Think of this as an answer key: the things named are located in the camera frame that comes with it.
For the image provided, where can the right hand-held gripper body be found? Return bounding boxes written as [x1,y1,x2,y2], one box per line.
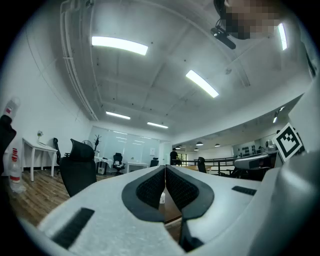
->
[266,122,305,169]

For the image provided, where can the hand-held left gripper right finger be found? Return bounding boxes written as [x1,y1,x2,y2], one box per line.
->
[165,164,263,254]

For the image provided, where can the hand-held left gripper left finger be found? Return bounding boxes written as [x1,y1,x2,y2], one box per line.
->
[36,164,187,256]

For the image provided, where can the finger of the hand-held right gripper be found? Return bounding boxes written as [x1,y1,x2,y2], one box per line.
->
[233,152,270,171]

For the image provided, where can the black metal railing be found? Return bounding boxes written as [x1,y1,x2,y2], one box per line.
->
[186,156,237,177]

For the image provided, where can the white table with cloth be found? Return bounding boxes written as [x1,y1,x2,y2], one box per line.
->
[94,156,114,175]

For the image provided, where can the white desk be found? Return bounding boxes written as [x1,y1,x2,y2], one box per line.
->
[126,161,150,174]
[21,137,59,182]

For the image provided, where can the black mesh office chair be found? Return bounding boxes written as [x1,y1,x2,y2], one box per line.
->
[59,138,98,198]

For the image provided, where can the black coat rack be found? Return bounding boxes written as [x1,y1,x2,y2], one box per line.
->
[93,134,103,154]

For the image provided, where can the long ceiling light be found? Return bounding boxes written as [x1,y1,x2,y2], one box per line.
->
[185,69,220,99]
[146,121,169,129]
[91,36,149,56]
[105,111,131,120]
[277,23,288,51]

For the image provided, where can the clear bottle red label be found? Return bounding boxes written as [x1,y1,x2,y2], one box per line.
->
[9,147,26,194]
[3,96,21,119]

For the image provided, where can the person's head and neck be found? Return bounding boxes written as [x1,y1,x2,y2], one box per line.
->
[213,0,281,41]

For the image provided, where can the white ceiling pipes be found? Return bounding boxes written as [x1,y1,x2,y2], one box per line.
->
[59,0,101,122]

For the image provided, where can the black head-mounted camera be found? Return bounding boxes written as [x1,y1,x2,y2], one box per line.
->
[209,18,237,51]

